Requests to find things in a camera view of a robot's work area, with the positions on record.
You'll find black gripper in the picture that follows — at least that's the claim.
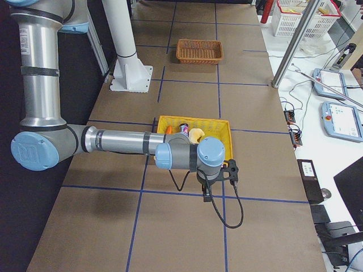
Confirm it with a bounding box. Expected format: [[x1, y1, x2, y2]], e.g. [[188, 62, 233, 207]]
[[197, 169, 214, 202]]

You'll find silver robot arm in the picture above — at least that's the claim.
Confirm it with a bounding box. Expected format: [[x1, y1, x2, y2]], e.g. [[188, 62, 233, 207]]
[[9, 1, 227, 201]]

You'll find yellow woven basket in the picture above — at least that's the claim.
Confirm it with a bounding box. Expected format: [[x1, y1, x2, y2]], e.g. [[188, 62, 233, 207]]
[[154, 116, 233, 172]]

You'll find brown wicker basket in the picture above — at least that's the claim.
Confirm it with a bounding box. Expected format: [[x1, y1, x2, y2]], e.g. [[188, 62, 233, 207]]
[[176, 39, 223, 65]]

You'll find toy croissant bread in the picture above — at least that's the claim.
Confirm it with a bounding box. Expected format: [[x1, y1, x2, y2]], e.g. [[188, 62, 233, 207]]
[[188, 128, 205, 144]]

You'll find purple drink can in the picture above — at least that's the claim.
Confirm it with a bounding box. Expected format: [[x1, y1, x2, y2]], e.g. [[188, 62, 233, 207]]
[[179, 123, 189, 136]]

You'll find orange toy carrot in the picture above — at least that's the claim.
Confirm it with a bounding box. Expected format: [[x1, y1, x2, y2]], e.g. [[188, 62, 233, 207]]
[[165, 126, 173, 134]]

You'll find black rectangular box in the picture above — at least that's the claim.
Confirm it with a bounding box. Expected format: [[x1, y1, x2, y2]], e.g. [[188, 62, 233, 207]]
[[297, 159, 324, 205]]

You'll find black monitor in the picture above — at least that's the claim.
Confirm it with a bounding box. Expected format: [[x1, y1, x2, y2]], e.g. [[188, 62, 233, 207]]
[[334, 158, 363, 231]]

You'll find near blue teach pendant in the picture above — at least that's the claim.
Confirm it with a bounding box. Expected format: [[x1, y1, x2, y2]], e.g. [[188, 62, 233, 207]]
[[320, 102, 362, 143]]

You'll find blue teach pendant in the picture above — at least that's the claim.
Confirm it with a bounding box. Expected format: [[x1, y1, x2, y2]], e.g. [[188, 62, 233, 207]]
[[320, 102, 362, 143], [313, 68, 348, 100]]

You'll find far blue teach pendant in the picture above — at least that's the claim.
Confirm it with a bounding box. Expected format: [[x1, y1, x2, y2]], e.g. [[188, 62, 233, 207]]
[[313, 68, 348, 100]]

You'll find white plastic crate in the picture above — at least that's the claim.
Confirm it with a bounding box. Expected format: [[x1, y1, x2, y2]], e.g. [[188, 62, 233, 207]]
[[271, 1, 341, 39]]

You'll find red cylinder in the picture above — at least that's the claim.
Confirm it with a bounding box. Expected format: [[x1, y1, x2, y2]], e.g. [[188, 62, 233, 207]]
[[260, 0, 274, 24]]

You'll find black camera cable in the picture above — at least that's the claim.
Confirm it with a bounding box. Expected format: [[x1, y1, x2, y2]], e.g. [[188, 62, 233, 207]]
[[168, 168, 244, 228]]

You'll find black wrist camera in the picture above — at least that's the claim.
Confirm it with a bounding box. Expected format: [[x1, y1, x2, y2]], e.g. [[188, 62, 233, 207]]
[[224, 159, 239, 184]]

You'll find white pedestal column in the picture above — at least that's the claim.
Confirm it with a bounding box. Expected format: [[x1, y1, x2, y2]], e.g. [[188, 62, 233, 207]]
[[102, 0, 153, 93]]

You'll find aluminium frame post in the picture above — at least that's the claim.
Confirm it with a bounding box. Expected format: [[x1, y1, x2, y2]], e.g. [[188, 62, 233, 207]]
[[272, 0, 320, 88]]

